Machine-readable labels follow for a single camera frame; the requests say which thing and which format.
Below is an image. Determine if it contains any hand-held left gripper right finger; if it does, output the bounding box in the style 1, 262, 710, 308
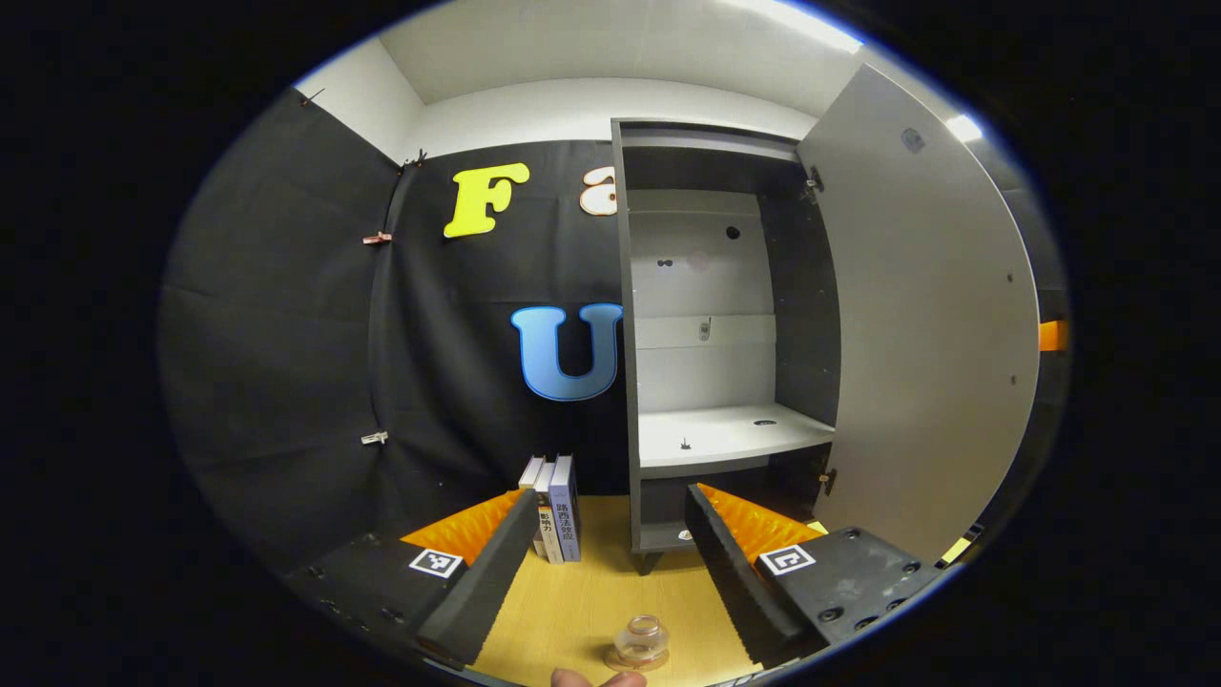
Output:
684, 482, 953, 669

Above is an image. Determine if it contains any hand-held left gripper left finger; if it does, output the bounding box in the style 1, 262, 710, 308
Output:
284, 488, 541, 669

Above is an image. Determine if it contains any small clear glass bottle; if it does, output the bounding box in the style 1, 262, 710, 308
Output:
613, 614, 669, 666

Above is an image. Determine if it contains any light grey cabinet door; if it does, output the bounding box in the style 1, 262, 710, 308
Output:
797, 62, 1043, 566

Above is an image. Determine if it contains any round brown coaster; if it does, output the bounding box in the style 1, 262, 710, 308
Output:
602, 645, 672, 673

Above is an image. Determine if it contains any dark grey cabinet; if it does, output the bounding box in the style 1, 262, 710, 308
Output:
610, 117, 842, 575

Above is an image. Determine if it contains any white cabinet shelf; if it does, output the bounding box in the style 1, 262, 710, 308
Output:
637, 404, 837, 480

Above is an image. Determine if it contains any beige book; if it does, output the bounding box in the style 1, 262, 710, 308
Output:
533, 462, 565, 565

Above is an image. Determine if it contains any blue-grey book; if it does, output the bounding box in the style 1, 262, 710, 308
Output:
549, 454, 582, 563

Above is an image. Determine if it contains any white book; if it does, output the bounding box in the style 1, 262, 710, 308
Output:
519, 456, 546, 559

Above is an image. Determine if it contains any black backdrop cloth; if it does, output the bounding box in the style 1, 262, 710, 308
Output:
157, 88, 1074, 583

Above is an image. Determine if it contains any long ceiling light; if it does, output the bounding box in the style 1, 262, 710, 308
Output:
720, 0, 866, 54

